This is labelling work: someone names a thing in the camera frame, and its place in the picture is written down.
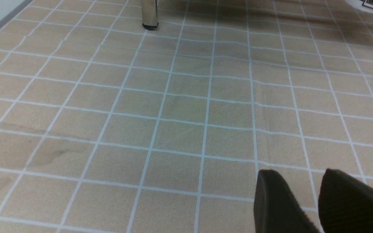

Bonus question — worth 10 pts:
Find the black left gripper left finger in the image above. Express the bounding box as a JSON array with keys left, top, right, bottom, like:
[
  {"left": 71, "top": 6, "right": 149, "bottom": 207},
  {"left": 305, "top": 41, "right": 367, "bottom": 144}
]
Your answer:
[{"left": 254, "top": 170, "right": 319, "bottom": 233}]

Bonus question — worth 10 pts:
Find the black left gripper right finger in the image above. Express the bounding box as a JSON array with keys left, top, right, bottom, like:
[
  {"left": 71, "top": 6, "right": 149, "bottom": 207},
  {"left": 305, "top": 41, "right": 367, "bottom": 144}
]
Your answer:
[{"left": 318, "top": 169, "right": 373, "bottom": 233}]

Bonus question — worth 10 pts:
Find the steel shoe rack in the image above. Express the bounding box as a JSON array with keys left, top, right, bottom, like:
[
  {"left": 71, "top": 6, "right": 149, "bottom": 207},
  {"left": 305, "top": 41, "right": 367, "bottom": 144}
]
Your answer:
[{"left": 140, "top": 0, "right": 159, "bottom": 30}]

